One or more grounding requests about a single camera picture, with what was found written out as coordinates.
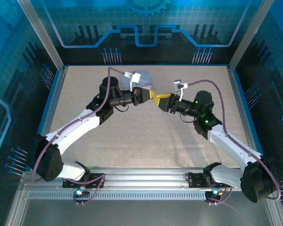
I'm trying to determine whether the right aluminium side rail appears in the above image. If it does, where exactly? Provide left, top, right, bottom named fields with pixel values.
left=226, top=65, right=264, bottom=156

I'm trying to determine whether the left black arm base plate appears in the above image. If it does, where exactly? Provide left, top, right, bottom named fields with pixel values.
left=62, top=172, right=106, bottom=189

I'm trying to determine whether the clear plastic bag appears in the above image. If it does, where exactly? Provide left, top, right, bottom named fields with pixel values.
left=121, top=70, right=154, bottom=91

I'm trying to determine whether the right aluminium corner post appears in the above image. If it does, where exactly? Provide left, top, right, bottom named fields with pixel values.
left=227, top=0, right=276, bottom=71

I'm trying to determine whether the base status light board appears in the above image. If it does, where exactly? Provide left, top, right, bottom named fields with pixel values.
left=73, top=187, right=90, bottom=199
left=205, top=187, right=225, bottom=201

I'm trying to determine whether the right base status light board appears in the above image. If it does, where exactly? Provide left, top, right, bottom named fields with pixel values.
left=205, top=187, right=225, bottom=201

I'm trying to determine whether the aluminium corner post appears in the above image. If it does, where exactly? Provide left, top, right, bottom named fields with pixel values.
left=227, top=0, right=276, bottom=71
left=17, top=0, right=68, bottom=72

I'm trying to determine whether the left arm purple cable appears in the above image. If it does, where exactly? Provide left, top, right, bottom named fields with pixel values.
left=31, top=67, right=133, bottom=183

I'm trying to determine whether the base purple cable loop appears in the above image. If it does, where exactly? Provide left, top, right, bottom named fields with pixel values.
left=206, top=186, right=234, bottom=207
left=65, top=173, right=107, bottom=206

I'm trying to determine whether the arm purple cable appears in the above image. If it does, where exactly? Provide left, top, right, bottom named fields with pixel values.
left=31, top=67, right=133, bottom=183
left=187, top=79, right=282, bottom=201

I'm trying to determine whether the left aluminium side rail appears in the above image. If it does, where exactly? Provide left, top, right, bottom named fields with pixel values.
left=37, top=65, right=69, bottom=136

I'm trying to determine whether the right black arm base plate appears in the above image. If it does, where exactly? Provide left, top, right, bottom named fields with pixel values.
left=187, top=171, right=234, bottom=189

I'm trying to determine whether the aluminium front rail beam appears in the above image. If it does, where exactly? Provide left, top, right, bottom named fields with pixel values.
left=18, top=166, right=242, bottom=191

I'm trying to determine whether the left aluminium corner post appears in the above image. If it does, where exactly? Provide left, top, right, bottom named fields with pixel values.
left=17, top=0, right=68, bottom=72

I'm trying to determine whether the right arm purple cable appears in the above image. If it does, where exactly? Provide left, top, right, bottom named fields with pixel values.
left=187, top=79, right=282, bottom=201

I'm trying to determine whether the aluminium side rail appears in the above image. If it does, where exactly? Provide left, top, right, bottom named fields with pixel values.
left=37, top=65, right=69, bottom=136
left=226, top=65, right=264, bottom=156

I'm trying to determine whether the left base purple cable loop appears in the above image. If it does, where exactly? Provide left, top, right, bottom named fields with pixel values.
left=65, top=173, right=107, bottom=206

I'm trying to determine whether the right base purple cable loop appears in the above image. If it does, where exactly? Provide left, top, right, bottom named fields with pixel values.
left=206, top=186, right=234, bottom=207

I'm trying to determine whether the slotted grey cable duct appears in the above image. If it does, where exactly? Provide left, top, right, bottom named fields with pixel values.
left=27, top=190, right=209, bottom=201

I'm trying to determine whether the left base status light board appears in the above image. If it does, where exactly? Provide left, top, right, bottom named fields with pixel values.
left=73, top=187, right=90, bottom=199

